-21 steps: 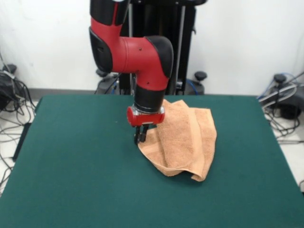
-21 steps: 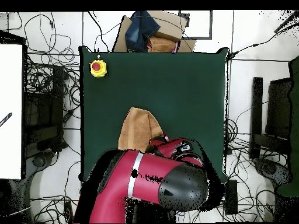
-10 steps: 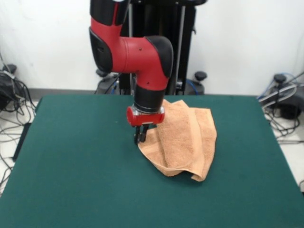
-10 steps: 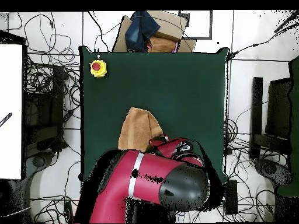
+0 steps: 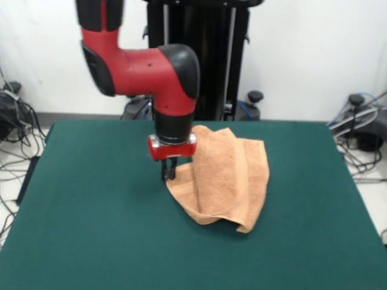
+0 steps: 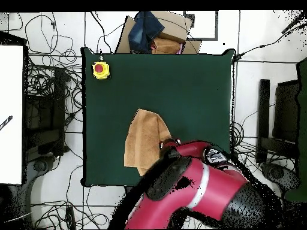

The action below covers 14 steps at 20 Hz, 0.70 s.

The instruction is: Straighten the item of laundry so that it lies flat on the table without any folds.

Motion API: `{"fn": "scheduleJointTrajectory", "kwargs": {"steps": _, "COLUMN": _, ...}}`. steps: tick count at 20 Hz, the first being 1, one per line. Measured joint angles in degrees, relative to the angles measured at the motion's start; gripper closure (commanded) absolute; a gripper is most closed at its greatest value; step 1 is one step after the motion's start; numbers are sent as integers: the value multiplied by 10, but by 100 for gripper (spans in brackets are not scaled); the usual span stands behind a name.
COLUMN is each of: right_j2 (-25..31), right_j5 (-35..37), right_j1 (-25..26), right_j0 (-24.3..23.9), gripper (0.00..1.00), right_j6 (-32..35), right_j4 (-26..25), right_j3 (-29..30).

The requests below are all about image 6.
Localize black cable bundle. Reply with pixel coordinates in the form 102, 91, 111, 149
25, 49, 83, 120
230, 122, 296, 173

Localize blue denim jeans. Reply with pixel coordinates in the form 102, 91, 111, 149
128, 11, 165, 54

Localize brown cardboard box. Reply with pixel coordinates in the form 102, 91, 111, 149
115, 10, 202, 55

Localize black floor bar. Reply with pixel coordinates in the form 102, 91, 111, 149
255, 78, 270, 165

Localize black striped rod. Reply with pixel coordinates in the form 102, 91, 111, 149
0, 115, 13, 131

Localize black emergency stop cable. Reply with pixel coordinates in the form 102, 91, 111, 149
89, 11, 113, 55

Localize orange-brown folded cloth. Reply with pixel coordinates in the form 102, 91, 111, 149
151, 37, 182, 55

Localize dark grey stand base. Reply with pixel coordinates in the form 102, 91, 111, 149
7, 155, 58, 228
261, 162, 300, 192

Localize black equipment rack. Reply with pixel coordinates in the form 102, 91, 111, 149
23, 66, 67, 164

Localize black stand frame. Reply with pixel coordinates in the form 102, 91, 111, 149
273, 80, 300, 144

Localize tan terry towel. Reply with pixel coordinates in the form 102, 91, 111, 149
124, 108, 173, 177

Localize black square frame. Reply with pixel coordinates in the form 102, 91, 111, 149
183, 10, 219, 41

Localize yellow emergency stop button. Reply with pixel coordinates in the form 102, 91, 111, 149
91, 56, 111, 80

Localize dark green table cloth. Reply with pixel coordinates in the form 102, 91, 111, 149
80, 47, 236, 187

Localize white board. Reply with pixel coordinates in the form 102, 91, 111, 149
0, 45, 24, 185

